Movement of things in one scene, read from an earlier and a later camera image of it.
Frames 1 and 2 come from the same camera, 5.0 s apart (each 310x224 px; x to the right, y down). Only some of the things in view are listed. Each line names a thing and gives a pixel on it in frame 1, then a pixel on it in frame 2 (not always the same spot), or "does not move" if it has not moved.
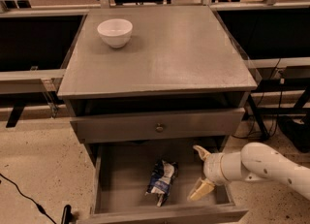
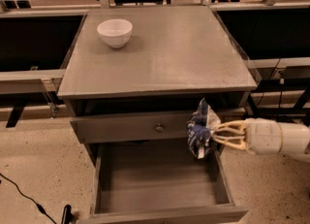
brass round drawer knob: (159, 128) does not move
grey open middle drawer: (119, 178) does not move
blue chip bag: (163, 175) -> (201, 128)
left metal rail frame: (37, 81) does not move
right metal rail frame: (273, 37) does not move
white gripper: (212, 167) -> (263, 136)
